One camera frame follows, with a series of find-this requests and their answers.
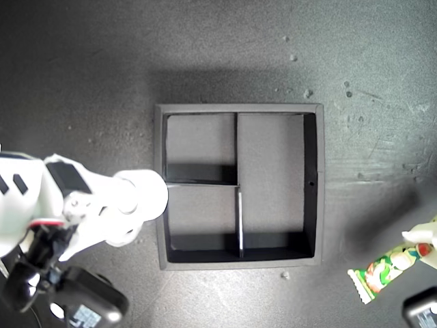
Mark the green printed snack bar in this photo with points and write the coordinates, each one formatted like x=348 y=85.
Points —
x=379 y=273

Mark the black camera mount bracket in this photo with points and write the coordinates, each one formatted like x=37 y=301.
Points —
x=41 y=246

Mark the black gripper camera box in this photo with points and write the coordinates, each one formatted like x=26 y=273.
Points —
x=420 y=307
x=102 y=297

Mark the black compartment tray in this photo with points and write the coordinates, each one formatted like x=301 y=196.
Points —
x=269 y=171

